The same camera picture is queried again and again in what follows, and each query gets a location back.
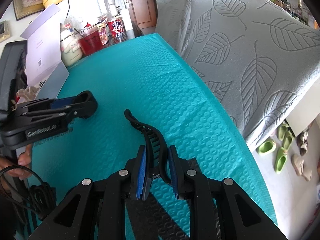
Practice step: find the black hair claw clip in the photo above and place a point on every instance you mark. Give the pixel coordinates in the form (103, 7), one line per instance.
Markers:
(156, 148)

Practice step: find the white refrigerator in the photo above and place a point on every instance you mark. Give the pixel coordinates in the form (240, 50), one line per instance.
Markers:
(83, 12)

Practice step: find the white open gift box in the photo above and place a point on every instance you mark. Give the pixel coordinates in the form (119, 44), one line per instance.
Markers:
(43, 61)

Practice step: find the beige hair claw clip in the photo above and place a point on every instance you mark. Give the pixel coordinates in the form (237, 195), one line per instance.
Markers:
(24, 95)

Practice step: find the person left hand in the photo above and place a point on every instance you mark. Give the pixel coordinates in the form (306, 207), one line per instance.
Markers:
(24, 159)

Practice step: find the black ring cuff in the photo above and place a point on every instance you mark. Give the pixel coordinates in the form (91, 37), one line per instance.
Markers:
(84, 105)

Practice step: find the green slipper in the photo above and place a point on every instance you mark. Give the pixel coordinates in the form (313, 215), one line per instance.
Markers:
(268, 146)

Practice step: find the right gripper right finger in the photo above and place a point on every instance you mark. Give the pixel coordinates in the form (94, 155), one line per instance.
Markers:
(218, 208)

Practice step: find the grey leaf pattern chair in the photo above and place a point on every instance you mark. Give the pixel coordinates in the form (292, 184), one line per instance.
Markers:
(254, 57)

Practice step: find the teal bubble mailer mat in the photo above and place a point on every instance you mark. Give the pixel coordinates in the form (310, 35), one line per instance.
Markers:
(146, 76)

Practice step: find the gold wall intercom panel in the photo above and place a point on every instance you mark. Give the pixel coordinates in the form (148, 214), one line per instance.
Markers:
(4, 31)

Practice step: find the framed picture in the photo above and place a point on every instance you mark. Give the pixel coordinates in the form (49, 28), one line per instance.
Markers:
(25, 8)

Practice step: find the red cartoon can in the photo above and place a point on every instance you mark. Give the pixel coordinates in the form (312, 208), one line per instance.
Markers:
(117, 30)

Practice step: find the black white checkered scrunchie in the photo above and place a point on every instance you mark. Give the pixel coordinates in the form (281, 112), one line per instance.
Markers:
(41, 84)

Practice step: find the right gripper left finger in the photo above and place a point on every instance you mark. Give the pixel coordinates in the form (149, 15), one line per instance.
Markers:
(96, 209)

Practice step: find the brown door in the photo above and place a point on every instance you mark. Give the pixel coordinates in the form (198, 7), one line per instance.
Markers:
(142, 12)

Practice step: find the red drink cup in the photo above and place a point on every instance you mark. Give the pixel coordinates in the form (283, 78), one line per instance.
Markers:
(90, 41)

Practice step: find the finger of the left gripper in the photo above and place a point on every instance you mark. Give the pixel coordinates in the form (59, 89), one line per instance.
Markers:
(45, 116)
(43, 104)

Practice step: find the white cartoon jar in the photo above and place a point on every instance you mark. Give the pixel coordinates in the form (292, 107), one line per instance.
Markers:
(70, 47)

